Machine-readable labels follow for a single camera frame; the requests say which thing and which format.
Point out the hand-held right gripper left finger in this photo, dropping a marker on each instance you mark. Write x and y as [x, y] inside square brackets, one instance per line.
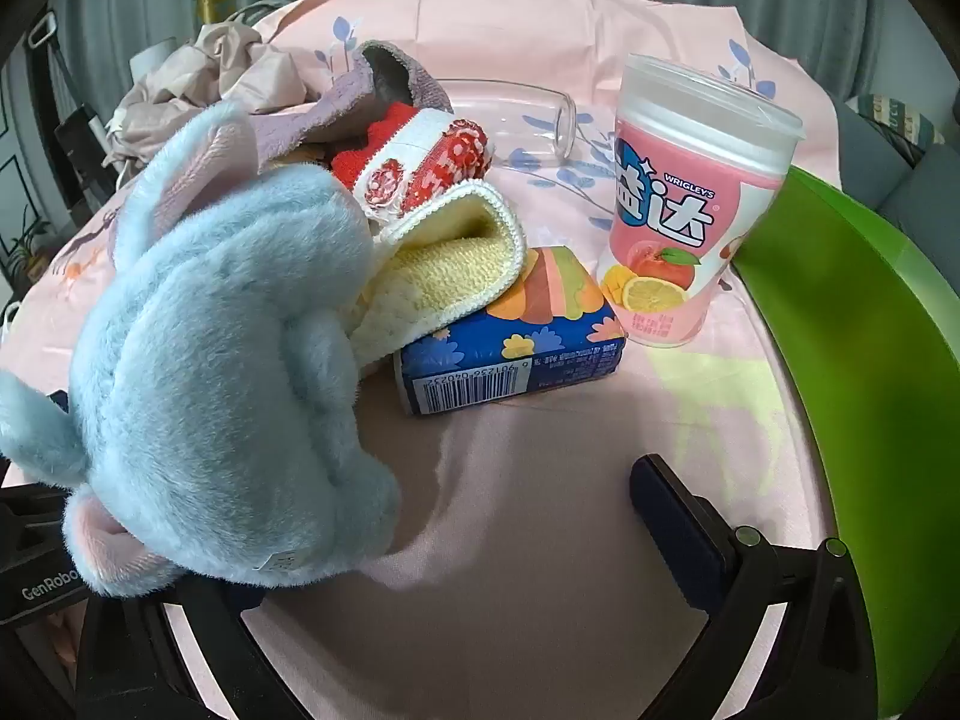
[225, 637]

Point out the crumpled beige cloth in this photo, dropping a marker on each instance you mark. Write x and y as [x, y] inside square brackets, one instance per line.
[247, 67]

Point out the green box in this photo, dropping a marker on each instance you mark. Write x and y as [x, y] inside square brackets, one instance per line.
[847, 360]

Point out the pink printed sheet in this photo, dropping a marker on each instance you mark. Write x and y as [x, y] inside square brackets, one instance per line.
[525, 540]

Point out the blue floral tissue packet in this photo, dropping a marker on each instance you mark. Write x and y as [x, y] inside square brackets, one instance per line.
[525, 345]

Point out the potted plant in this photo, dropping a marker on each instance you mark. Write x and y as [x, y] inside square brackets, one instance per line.
[26, 240]

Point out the light blue plush toy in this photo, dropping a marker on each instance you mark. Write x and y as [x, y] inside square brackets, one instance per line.
[210, 360]

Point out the patterned cushion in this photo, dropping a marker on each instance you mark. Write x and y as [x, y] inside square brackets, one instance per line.
[892, 120]

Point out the white cabinet with flower sticker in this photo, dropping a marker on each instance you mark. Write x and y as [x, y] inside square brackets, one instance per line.
[15, 127]

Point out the fluffy purple cloth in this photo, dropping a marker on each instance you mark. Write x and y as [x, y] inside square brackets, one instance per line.
[337, 109]

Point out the pink gum jar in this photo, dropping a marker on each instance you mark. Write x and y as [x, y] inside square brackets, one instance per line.
[675, 225]

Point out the red and white sock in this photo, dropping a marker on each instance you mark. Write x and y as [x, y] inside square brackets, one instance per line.
[442, 157]

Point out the yellow towel with white trim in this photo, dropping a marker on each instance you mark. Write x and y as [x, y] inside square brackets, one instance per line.
[450, 270]

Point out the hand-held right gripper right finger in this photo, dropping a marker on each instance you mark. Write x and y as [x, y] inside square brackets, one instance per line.
[675, 517]

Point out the clear glass bottle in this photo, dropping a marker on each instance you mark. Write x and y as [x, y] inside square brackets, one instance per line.
[525, 101]

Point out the grey sofa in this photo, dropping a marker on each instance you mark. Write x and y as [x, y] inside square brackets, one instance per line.
[922, 180]

